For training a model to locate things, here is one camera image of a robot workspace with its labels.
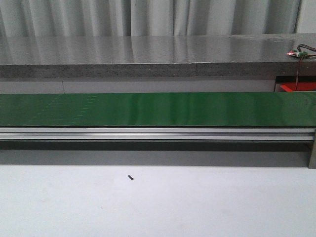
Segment green conveyor belt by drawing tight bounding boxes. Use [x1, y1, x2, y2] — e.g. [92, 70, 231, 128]
[0, 92, 316, 127]

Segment grey stone counter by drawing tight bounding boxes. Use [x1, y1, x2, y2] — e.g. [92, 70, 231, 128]
[0, 33, 316, 79]

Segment red and black wires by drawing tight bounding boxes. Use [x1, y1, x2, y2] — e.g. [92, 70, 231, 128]
[295, 44, 316, 92]

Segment aluminium conveyor side rail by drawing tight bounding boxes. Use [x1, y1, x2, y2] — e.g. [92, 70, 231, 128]
[0, 127, 316, 142]

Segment grey curtain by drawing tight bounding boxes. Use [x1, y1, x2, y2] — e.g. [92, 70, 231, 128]
[0, 0, 301, 37]

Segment grey conveyor support leg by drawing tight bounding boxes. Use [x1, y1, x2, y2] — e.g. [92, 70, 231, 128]
[308, 135, 316, 169]

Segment small green circuit board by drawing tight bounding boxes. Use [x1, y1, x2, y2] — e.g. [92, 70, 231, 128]
[287, 50, 308, 58]

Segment red plastic bin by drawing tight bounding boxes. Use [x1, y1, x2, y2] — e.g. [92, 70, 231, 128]
[280, 82, 316, 92]

